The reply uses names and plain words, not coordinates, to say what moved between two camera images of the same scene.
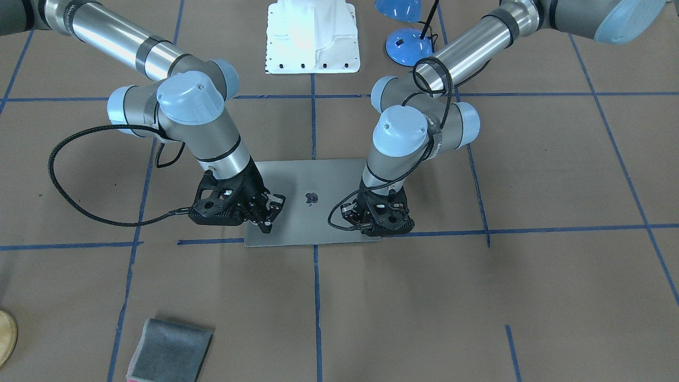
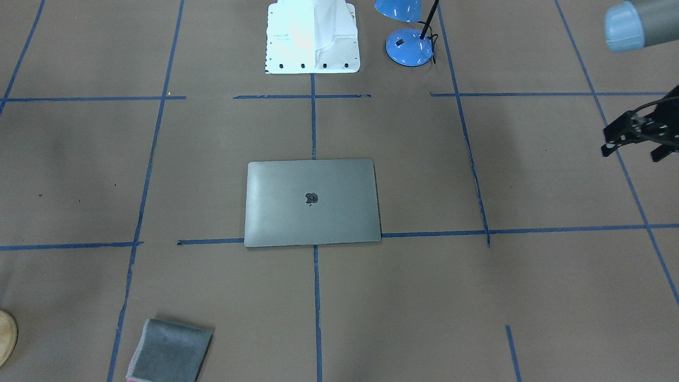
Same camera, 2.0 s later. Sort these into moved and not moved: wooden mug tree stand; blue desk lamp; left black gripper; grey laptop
Moved: left black gripper
Not moved: grey laptop; wooden mug tree stand; blue desk lamp
